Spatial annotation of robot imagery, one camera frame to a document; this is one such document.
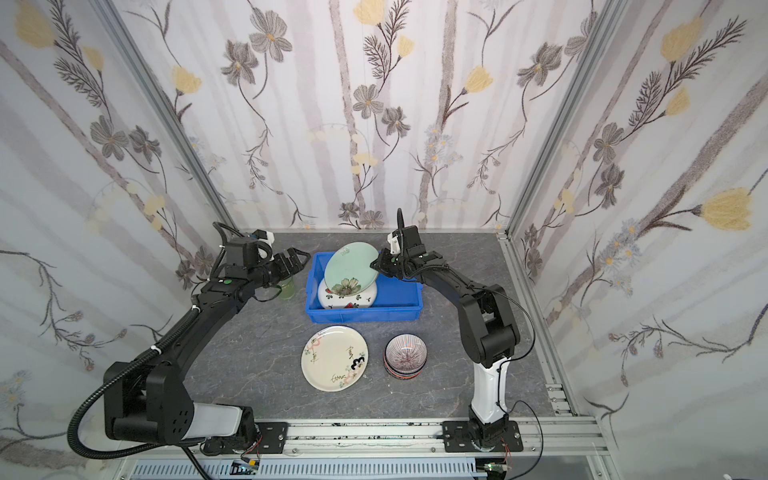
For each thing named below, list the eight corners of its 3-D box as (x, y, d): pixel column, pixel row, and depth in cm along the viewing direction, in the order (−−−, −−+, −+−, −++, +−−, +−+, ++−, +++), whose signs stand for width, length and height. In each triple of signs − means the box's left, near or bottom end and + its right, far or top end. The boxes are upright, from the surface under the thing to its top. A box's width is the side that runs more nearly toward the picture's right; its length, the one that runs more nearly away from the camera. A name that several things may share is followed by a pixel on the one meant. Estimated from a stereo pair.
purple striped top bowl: (397, 389, 84) (399, 377, 76) (379, 360, 89) (379, 346, 81) (428, 368, 88) (432, 354, 79) (409, 342, 93) (411, 326, 85)
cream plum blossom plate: (297, 391, 83) (295, 389, 81) (309, 328, 95) (307, 325, 94) (366, 391, 84) (366, 389, 82) (369, 328, 96) (369, 325, 94)
